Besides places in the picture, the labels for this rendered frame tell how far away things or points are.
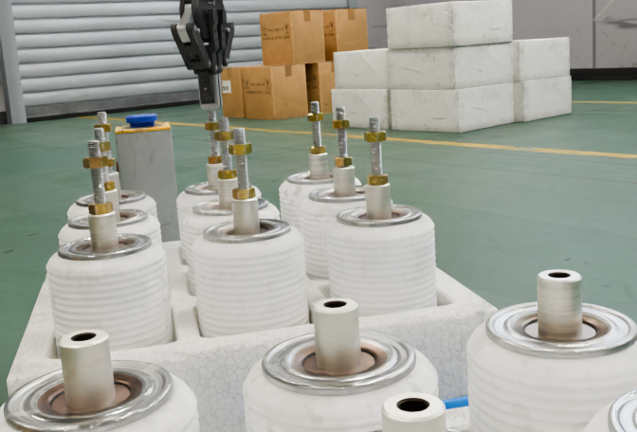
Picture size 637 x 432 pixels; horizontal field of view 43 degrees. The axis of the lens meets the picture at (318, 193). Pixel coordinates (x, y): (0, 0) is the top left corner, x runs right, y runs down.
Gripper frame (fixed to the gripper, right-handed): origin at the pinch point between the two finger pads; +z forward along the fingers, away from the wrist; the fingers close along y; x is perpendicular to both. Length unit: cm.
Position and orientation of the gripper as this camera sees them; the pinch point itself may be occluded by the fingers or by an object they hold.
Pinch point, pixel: (209, 92)
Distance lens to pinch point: 92.1
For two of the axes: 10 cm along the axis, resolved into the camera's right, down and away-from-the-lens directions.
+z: 0.7, 9.8, 1.9
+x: 9.6, -0.1, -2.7
